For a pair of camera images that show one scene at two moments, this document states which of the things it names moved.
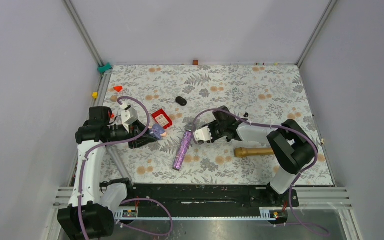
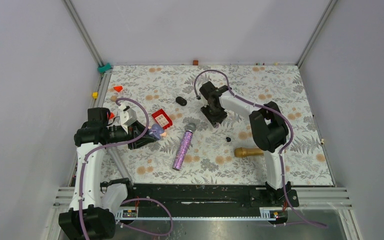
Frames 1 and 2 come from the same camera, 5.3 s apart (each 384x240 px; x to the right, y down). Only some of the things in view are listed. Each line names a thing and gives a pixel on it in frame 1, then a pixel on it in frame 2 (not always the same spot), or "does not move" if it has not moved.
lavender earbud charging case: x=157 y=130 does not move
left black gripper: x=146 y=137 does not move
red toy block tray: x=162 y=119 does not move
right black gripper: x=211 y=126 -> x=213 y=120
